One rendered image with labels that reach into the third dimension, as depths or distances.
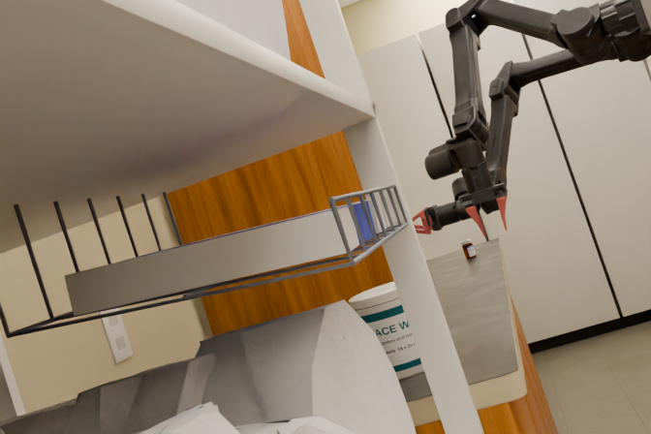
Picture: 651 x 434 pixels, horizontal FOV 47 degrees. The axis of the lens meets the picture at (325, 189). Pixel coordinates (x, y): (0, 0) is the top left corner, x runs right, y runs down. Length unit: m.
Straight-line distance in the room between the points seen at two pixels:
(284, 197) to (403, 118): 3.21
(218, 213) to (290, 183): 0.19
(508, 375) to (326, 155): 0.80
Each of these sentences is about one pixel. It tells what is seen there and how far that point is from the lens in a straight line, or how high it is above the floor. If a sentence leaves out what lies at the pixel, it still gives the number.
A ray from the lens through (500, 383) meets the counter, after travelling 1.17.
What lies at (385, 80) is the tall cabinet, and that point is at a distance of 5.00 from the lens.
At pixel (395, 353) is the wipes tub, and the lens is 1.31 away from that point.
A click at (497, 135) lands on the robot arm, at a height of 1.31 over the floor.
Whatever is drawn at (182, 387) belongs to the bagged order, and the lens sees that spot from 0.70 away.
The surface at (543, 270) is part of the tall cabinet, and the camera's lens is 4.98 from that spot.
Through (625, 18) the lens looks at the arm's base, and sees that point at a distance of 1.71.
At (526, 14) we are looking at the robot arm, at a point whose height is 1.54.
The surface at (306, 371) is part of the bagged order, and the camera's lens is 0.65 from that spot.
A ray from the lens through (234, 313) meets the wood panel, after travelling 1.87.
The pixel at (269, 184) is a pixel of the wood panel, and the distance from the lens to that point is 1.81.
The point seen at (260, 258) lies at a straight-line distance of 0.61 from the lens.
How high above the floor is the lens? 1.24
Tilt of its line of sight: 2 degrees up
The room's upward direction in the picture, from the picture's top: 19 degrees counter-clockwise
